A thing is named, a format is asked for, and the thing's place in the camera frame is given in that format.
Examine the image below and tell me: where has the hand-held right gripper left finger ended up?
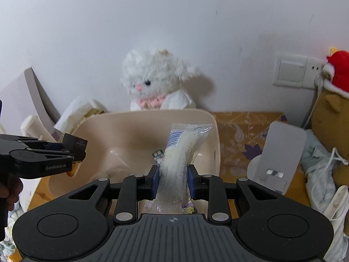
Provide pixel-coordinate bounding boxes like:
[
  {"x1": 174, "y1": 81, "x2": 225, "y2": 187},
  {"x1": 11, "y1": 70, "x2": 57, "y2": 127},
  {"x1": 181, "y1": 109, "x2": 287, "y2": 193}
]
[{"x1": 67, "y1": 166, "x2": 160, "y2": 222}]

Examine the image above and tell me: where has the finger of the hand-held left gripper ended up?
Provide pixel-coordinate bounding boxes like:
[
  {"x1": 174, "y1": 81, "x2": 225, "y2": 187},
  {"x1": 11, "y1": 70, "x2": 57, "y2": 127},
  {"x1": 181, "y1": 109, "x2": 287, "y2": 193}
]
[
  {"x1": 3, "y1": 135, "x2": 64, "y2": 152},
  {"x1": 10, "y1": 148, "x2": 75, "y2": 180}
]

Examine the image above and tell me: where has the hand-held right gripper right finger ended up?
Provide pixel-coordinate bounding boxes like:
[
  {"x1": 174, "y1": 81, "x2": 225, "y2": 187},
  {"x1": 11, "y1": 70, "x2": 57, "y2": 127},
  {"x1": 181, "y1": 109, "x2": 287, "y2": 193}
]
[{"x1": 188, "y1": 165, "x2": 276, "y2": 222}]

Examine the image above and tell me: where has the small black box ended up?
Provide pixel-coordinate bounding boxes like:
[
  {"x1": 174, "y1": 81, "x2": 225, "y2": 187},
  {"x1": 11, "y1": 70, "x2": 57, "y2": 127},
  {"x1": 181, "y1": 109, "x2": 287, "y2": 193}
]
[{"x1": 63, "y1": 133, "x2": 88, "y2": 167}]

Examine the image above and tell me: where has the clear plastic snack packet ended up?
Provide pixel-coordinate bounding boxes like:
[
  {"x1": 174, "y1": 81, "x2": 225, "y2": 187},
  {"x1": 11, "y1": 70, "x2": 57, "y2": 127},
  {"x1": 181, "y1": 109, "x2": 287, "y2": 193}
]
[{"x1": 140, "y1": 123, "x2": 213, "y2": 215}]

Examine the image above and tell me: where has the beige plastic bin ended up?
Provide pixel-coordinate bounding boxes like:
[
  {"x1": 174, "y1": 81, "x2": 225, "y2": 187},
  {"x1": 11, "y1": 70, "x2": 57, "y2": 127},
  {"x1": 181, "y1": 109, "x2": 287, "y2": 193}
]
[{"x1": 44, "y1": 108, "x2": 221, "y2": 217}]

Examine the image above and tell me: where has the wooden desktop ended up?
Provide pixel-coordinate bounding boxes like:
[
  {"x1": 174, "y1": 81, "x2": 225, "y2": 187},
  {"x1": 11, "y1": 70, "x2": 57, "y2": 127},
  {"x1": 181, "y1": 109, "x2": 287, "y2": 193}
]
[{"x1": 7, "y1": 169, "x2": 59, "y2": 262}]

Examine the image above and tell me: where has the person's left hand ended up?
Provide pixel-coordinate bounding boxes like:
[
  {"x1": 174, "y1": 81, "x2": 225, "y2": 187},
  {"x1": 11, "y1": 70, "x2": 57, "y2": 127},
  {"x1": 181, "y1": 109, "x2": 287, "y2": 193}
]
[{"x1": 0, "y1": 179, "x2": 24, "y2": 212}]

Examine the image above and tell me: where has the small colourful packet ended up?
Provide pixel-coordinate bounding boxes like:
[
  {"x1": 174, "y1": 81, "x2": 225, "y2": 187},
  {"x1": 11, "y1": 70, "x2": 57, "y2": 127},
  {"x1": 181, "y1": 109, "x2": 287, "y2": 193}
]
[{"x1": 152, "y1": 149, "x2": 164, "y2": 167}]

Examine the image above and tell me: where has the white bottle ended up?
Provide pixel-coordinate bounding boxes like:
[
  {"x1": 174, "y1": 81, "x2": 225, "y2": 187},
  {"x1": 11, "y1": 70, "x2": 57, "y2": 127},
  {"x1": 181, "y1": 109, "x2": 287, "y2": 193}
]
[{"x1": 20, "y1": 115, "x2": 53, "y2": 143}]

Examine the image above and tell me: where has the tissue box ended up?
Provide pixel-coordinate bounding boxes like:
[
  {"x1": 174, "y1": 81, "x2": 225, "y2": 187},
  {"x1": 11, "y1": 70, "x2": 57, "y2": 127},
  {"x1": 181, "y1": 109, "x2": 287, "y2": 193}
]
[{"x1": 53, "y1": 96, "x2": 106, "y2": 135}]

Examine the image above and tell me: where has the lilac board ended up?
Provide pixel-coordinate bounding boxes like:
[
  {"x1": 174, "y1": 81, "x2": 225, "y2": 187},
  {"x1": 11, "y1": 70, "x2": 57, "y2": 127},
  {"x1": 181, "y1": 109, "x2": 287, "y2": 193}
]
[{"x1": 0, "y1": 67, "x2": 62, "y2": 142}]

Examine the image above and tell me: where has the yellow floral tablecloth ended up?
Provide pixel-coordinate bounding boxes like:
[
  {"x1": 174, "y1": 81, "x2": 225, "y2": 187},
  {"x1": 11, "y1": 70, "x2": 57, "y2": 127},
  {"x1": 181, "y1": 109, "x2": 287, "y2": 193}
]
[{"x1": 212, "y1": 111, "x2": 312, "y2": 208}]

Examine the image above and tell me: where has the white phone stand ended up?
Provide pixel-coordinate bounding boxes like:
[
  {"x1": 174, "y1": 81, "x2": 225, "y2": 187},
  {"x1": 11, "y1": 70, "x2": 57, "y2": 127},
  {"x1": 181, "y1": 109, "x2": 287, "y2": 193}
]
[{"x1": 247, "y1": 121, "x2": 308, "y2": 196}]

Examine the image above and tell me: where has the fluffy white plush toy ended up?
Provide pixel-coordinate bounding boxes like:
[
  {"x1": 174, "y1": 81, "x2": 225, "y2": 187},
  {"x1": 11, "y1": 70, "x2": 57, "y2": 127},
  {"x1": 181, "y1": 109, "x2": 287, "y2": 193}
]
[{"x1": 120, "y1": 48, "x2": 203, "y2": 112}]

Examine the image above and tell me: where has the light blue cloth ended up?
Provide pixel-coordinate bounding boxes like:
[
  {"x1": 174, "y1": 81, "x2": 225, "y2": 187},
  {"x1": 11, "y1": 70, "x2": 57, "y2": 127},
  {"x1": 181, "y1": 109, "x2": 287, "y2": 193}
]
[{"x1": 301, "y1": 129, "x2": 349, "y2": 262}]

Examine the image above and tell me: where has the white electric toothbrush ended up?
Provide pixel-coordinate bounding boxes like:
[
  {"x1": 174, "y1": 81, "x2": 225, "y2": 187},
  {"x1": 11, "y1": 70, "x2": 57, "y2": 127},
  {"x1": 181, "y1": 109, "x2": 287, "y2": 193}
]
[{"x1": 323, "y1": 185, "x2": 349, "y2": 222}]

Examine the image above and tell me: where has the brown teddy bear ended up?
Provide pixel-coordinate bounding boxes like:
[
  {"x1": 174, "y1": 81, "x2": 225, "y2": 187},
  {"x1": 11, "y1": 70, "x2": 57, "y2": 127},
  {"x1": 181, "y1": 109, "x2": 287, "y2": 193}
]
[{"x1": 310, "y1": 87, "x2": 349, "y2": 195}]

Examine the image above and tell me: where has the red plush hat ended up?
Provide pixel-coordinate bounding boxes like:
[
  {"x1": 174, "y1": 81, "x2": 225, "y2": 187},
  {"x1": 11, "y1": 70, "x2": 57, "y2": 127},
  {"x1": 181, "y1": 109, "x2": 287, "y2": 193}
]
[{"x1": 322, "y1": 46, "x2": 349, "y2": 99}]

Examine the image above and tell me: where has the white cable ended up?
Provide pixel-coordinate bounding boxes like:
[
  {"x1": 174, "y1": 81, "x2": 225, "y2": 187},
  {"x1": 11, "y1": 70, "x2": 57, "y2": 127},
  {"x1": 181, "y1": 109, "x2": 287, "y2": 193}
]
[{"x1": 301, "y1": 75, "x2": 325, "y2": 129}]

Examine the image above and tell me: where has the white wall switch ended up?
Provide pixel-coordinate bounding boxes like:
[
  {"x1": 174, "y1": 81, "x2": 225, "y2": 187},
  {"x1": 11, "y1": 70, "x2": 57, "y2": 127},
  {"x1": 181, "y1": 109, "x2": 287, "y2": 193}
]
[{"x1": 272, "y1": 54, "x2": 324, "y2": 89}]

